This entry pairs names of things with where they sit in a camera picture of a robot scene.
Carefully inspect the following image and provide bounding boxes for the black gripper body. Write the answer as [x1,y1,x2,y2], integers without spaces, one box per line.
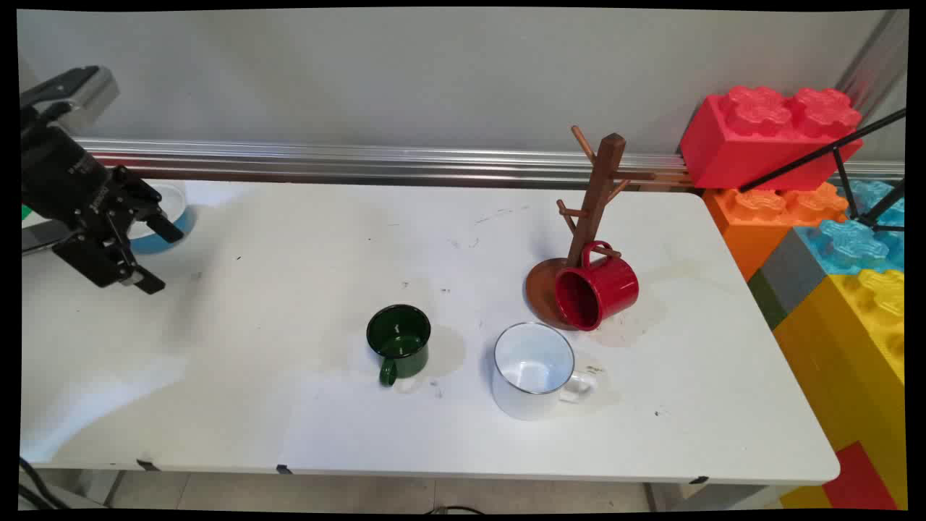
[20,107,113,231]

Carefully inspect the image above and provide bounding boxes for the grey smartphone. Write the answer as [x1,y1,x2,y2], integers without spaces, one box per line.
[22,221,73,255]

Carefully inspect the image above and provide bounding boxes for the red enamel mug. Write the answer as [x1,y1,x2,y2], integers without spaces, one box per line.
[554,240,640,332]

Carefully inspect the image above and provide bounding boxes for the grey table leg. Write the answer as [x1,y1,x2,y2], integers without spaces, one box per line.
[644,483,786,511]
[101,470,129,509]

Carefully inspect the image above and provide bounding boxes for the aluminium frame post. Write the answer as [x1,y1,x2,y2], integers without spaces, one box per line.
[836,11,906,109]

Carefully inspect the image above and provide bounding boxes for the dark green enamel mug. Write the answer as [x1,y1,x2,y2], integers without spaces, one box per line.
[366,304,432,386]

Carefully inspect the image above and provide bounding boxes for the black tripod legs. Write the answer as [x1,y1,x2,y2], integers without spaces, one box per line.
[738,109,906,232]

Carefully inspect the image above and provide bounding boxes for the grey toy block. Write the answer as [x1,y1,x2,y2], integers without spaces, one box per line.
[747,228,830,331]

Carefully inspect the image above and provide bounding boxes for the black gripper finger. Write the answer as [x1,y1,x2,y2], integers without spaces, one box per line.
[52,216,167,295]
[109,165,186,245]

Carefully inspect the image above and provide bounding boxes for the white and blue bowl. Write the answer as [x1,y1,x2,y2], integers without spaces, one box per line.
[130,181,196,255]

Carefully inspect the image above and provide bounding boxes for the light blue toy block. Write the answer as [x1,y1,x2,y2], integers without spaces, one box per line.
[796,179,905,276]

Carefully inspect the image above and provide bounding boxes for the yellow toy block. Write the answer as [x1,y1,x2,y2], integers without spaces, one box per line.
[773,269,905,509]

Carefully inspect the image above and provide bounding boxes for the orange toy block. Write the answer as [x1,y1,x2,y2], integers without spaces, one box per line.
[702,182,849,281]

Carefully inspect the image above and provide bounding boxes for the aluminium frame rail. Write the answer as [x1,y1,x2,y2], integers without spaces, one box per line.
[72,137,905,191]

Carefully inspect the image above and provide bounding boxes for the brown wooden mug tree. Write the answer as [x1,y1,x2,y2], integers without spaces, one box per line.
[525,125,658,328]

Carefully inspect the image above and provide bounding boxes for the large red toy block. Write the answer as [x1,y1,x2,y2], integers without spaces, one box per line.
[680,85,865,190]

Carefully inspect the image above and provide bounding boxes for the white enamel mug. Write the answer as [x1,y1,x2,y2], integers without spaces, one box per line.
[492,322,600,421]

